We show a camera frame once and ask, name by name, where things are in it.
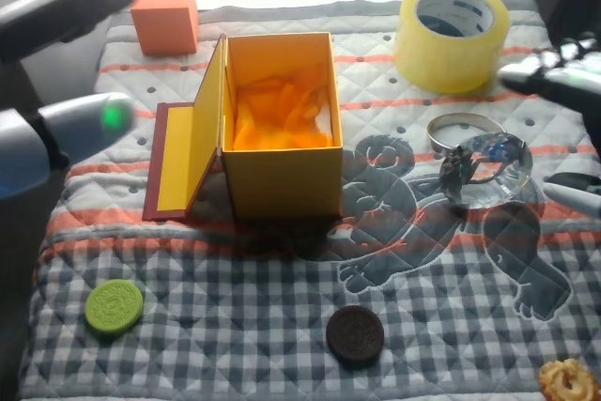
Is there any grey quilt with printed bear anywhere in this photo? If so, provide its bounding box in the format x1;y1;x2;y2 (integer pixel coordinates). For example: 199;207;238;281
16;0;601;401

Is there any golden butter cookie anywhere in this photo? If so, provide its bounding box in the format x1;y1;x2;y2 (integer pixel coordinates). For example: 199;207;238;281
537;357;601;401

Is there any orange foam block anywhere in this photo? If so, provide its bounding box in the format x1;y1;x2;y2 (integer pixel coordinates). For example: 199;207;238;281
130;0;199;56

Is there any shiny metal ring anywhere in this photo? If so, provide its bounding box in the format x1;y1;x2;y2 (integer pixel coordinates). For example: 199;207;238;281
425;112;534;208

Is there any yellow box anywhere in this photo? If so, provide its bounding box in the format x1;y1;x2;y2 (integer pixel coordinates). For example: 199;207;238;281
142;30;345;223

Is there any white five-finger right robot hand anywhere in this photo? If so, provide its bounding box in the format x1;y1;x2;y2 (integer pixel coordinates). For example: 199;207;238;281
496;37;601;220

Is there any orange satin lining cloth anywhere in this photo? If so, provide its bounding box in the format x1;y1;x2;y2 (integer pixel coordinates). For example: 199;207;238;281
232;74;335;149

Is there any dark brown sandwich cookie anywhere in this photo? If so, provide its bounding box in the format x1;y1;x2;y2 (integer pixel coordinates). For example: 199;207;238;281
325;304;385;365

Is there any yellow clear packing tape roll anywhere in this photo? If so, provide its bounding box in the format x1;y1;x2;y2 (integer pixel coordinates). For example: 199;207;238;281
393;0;511;95

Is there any green sandwich cookie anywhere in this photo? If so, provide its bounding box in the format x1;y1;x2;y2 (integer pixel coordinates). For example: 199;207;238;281
84;278;145;339

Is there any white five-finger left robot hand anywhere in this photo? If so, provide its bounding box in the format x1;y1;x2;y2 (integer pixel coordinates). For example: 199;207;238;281
0;0;139;65

